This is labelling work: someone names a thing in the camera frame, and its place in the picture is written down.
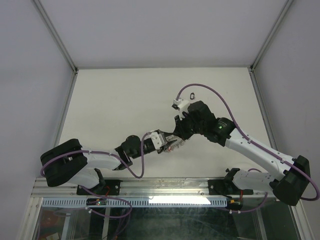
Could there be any metal disc with key rings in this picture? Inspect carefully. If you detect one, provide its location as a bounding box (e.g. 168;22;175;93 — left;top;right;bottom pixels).
164;134;186;153

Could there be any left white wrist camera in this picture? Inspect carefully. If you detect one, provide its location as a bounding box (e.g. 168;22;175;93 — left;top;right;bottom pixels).
149;131;167;151

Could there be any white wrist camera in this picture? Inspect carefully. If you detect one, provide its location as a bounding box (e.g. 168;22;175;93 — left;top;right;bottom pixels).
149;131;167;151
172;97;190;120

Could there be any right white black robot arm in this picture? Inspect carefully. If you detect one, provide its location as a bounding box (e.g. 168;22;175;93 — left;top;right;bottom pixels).
172;98;311;206

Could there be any aluminium mounting rail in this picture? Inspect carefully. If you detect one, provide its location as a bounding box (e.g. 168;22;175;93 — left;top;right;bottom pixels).
31;177;265;199

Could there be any black white key tag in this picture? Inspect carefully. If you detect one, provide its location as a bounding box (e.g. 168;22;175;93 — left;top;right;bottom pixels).
190;92;195;100

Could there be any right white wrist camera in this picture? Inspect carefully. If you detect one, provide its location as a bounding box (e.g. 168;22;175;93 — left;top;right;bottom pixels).
172;97;190;120

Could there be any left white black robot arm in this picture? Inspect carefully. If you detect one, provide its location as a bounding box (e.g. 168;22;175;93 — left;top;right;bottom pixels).
40;130;180;195

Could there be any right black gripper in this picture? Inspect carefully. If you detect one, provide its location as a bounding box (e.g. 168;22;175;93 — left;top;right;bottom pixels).
173;110;206;141

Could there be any white slotted cable duct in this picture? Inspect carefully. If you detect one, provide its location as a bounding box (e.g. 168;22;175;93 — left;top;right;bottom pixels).
42;195;228;208

